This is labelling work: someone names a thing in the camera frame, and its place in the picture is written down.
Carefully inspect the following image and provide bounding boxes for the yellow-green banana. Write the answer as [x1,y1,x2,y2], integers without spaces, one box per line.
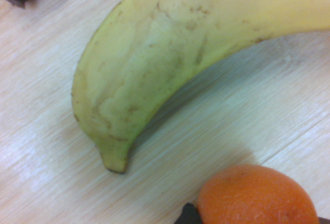
[71,0,330,174]

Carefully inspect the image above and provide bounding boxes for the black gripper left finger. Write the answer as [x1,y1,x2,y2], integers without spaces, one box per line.
[174,202,202,224]

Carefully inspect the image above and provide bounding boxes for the orange tangerine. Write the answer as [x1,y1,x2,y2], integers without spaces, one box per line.
[196,164,320,224]

